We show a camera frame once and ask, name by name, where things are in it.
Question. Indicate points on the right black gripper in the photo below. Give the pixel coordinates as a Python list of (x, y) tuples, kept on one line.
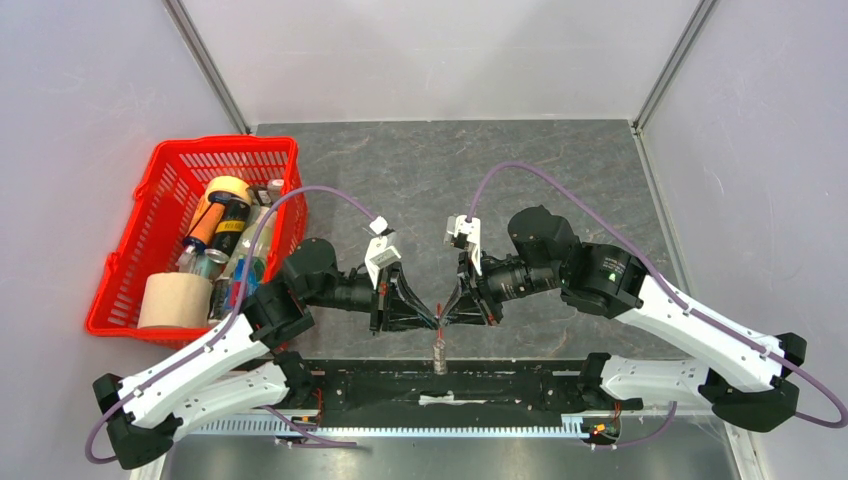
[(491, 313)]

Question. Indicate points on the aluminium corner post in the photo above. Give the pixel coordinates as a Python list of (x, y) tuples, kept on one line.
[(193, 40), (674, 62)]

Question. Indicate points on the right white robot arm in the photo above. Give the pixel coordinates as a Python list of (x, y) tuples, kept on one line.
[(740, 374)]

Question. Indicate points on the red plastic basket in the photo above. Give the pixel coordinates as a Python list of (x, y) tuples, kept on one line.
[(165, 199)]

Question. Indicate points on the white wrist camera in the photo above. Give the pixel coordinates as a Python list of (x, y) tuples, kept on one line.
[(464, 233), (381, 251)]

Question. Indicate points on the right aluminium corner post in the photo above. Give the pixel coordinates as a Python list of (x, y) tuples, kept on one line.
[(674, 62)]

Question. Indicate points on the yellow tape roll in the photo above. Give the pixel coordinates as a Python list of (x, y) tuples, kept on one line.
[(223, 188)]

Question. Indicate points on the blue snack packet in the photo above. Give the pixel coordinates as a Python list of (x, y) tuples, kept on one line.
[(226, 287)]

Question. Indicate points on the beige paper roll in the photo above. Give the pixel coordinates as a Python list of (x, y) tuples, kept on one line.
[(175, 300)]

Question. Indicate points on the left aluminium corner post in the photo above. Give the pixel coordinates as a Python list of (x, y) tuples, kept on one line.
[(193, 40)]

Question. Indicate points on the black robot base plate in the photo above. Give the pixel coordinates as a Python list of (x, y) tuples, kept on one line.
[(474, 393)]

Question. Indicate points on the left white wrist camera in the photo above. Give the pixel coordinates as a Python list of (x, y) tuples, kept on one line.
[(381, 251)]

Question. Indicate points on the silver drink can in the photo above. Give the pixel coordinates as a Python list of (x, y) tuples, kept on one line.
[(210, 264)]

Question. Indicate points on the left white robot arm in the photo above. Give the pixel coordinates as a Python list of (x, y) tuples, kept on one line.
[(238, 364)]

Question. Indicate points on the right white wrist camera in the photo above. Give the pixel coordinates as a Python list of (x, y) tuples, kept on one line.
[(464, 233)]

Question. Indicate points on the orange and blue bottle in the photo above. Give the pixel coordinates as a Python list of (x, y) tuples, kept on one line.
[(202, 227)]

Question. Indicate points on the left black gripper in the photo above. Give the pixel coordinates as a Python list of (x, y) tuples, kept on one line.
[(387, 307)]

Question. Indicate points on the clear plastic bottle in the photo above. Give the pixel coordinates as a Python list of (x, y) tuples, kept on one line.
[(254, 234)]

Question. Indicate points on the black and yellow can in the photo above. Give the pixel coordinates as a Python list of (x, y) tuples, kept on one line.
[(228, 230)]

